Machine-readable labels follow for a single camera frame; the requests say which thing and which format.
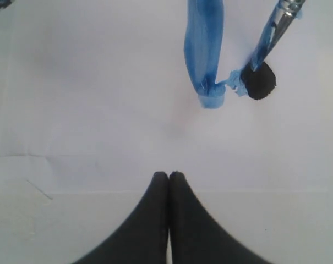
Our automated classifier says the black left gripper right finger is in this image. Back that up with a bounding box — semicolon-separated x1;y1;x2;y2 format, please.
168;172;268;263

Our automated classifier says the black paintbrush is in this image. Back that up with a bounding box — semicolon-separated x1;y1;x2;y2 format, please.
240;0;305;100

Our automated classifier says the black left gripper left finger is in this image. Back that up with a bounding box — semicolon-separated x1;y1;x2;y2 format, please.
76;172;168;264

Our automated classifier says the white paper sheet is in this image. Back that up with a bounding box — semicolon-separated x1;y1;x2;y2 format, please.
0;1;333;193

